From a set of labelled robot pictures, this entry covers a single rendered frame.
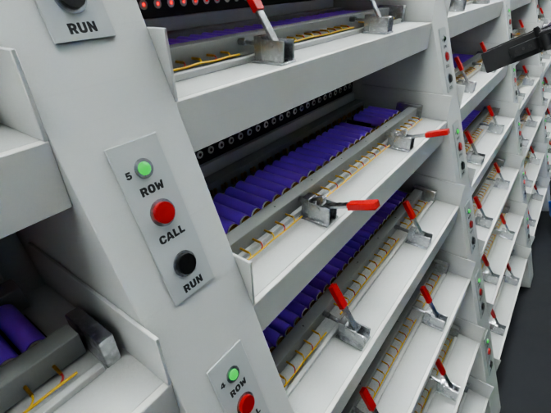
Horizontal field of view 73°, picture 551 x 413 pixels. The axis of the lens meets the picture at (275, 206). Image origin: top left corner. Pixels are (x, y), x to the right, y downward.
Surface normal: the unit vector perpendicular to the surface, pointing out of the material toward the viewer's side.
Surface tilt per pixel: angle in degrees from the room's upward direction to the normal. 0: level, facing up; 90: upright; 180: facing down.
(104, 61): 90
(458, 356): 19
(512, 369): 0
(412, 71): 90
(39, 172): 109
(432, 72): 90
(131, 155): 90
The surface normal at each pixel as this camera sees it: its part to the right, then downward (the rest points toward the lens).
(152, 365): -0.60, 0.43
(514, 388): -0.29, -0.90
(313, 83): 0.80, 0.30
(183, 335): 0.74, 0.00
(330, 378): -0.03, -0.85
